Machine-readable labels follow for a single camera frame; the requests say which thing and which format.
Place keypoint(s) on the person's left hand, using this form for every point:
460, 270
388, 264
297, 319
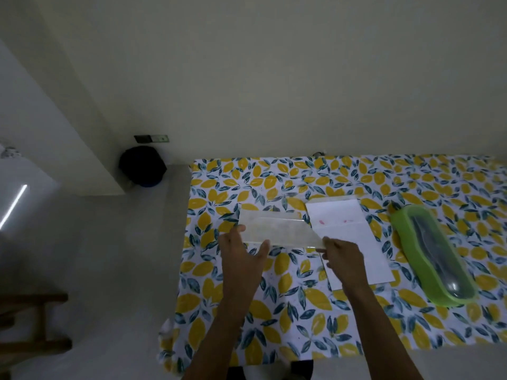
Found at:
239, 261

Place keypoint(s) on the person's left thumb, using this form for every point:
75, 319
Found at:
261, 251

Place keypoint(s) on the black round bag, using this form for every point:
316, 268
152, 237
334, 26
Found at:
142, 166

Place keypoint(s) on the lemon print tablecloth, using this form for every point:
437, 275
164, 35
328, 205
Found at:
356, 273

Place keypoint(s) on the person's left forearm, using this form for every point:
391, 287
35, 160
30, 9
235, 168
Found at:
221, 332

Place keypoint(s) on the person's right thumb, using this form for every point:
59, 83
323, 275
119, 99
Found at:
329, 245

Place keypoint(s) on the white paper sheet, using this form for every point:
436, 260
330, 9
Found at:
348, 237

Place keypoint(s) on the brown wooden furniture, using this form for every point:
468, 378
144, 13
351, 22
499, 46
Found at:
35, 324

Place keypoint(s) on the person's right hand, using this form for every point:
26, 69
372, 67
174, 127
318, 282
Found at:
345, 265

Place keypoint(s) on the translucent paper sheet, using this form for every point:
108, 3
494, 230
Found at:
277, 229

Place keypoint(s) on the person's right forearm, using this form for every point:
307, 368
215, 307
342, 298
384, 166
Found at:
380, 336

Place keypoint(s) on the dark wall socket plate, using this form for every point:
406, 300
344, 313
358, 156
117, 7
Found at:
151, 138

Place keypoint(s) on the green lidded plastic container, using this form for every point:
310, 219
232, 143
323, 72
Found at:
431, 253

